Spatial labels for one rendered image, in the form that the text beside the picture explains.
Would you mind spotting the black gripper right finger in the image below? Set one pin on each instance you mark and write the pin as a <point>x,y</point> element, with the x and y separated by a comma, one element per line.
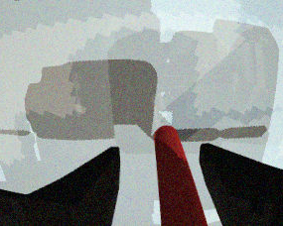
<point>245,192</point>

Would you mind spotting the red cylinder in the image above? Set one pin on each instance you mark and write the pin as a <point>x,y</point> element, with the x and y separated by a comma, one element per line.
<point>179,201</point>

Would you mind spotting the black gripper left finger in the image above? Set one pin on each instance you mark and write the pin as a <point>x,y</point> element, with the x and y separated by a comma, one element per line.
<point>84,197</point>

